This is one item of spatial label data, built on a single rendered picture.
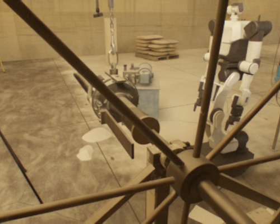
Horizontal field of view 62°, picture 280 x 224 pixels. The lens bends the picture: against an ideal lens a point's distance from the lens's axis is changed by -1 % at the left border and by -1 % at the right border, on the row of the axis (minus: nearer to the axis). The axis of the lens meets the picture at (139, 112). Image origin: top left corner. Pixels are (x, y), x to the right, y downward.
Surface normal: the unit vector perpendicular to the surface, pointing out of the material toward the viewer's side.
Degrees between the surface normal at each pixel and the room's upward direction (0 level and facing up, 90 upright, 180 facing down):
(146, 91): 90
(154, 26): 90
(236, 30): 85
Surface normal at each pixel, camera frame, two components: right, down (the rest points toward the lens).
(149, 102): -0.03, 0.38
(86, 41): 0.40, 0.35
